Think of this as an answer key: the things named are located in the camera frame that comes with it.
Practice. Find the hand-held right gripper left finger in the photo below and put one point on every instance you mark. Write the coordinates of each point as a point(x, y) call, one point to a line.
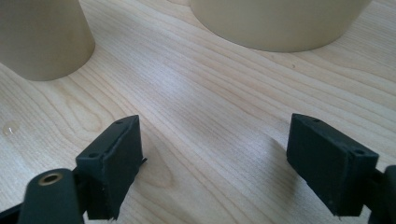
point(115, 168)

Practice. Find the beige strainer cup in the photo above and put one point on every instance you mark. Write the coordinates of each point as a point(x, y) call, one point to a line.
point(40, 40)

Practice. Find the large beige round container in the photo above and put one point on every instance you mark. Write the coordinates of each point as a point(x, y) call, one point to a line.
point(280, 21)

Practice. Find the clear water drop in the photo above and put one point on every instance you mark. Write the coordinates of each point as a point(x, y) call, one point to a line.
point(11, 128)

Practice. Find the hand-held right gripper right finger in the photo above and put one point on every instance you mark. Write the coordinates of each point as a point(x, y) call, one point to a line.
point(323, 165)

